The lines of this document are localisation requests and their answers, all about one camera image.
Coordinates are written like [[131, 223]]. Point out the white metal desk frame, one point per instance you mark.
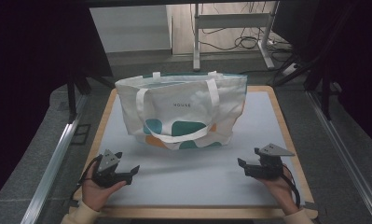
[[230, 21]]

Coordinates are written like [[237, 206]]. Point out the person's left hand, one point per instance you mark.
[[95, 194]]

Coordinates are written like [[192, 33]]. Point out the dark floor plate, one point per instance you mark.
[[80, 133]]

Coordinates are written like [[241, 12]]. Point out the white canvas tote bag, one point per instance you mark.
[[180, 102]]

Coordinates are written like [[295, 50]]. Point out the silver metal rail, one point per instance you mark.
[[345, 155], [54, 165]]

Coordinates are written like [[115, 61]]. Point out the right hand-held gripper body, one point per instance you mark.
[[269, 166]]

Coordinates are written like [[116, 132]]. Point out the white power strip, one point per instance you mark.
[[290, 69]]

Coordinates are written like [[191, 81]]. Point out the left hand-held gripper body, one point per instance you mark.
[[107, 162]]

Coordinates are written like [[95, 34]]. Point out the dark curtain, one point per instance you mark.
[[357, 62], [28, 77]]

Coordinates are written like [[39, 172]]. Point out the person's right hand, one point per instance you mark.
[[283, 189]]

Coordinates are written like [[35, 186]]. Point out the black metal stand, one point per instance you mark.
[[325, 93], [71, 93]]

